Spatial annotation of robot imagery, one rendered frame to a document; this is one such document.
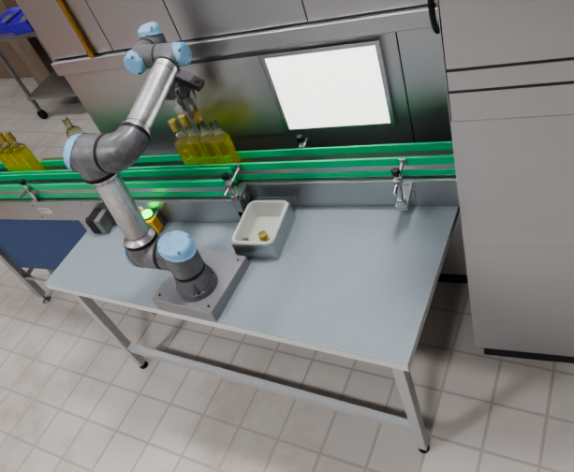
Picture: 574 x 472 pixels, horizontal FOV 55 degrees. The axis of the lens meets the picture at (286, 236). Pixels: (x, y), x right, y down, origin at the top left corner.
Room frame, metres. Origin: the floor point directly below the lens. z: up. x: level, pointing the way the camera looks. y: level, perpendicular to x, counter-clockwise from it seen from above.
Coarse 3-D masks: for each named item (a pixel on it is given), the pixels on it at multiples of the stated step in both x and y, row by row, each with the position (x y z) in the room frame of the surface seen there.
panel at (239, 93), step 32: (192, 64) 2.00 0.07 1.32; (224, 64) 1.93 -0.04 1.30; (256, 64) 1.86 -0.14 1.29; (384, 64) 1.61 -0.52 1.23; (224, 96) 1.96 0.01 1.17; (256, 96) 1.89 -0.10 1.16; (224, 128) 2.00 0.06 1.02; (256, 128) 1.92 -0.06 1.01; (288, 128) 1.84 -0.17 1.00; (320, 128) 1.76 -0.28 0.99; (352, 128) 1.69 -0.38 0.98
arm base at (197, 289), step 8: (200, 272) 1.39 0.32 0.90; (208, 272) 1.41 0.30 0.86; (176, 280) 1.41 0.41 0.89; (184, 280) 1.38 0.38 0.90; (192, 280) 1.38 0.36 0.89; (200, 280) 1.38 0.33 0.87; (208, 280) 1.39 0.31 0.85; (216, 280) 1.41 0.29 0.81; (176, 288) 1.43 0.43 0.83; (184, 288) 1.38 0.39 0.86; (192, 288) 1.37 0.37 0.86; (200, 288) 1.37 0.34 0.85; (208, 288) 1.37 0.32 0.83; (184, 296) 1.38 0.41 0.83; (192, 296) 1.36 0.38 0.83; (200, 296) 1.36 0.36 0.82
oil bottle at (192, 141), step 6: (198, 132) 1.93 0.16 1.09; (186, 138) 1.93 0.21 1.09; (192, 138) 1.91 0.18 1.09; (198, 138) 1.91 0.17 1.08; (192, 144) 1.91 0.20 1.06; (198, 144) 1.90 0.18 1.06; (192, 150) 1.92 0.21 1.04; (198, 150) 1.90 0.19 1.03; (198, 156) 1.91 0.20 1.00; (204, 156) 1.90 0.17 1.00; (198, 162) 1.92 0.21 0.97; (204, 162) 1.90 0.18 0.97
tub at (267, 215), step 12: (252, 204) 1.70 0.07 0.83; (264, 204) 1.68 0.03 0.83; (276, 204) 1.65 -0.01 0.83; (252, 216) 1.68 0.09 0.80; (264, 216) 1.68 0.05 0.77; (276, 216) 1.65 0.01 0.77; (240, 228) 1.60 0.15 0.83; (252, 228) 1.65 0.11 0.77; (264, 228) 1.62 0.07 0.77; (276, 228) 1.51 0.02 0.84; (240, 240) 1.57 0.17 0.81; (252, 240) 1.58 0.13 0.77
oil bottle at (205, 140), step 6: (210, 132) 1.89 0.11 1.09; (204, 138) 1.88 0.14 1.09; (210, 138) 1.87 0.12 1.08; (204, 144) 1.88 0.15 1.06; (210, 144) 1.87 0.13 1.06; (204, 150) 1.89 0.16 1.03; (210, 150) 1.87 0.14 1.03; (210, 156) 1.88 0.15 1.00; (216, 156) 1.87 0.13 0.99; (210, 162) 1.89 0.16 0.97; (216, 162) 1.87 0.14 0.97
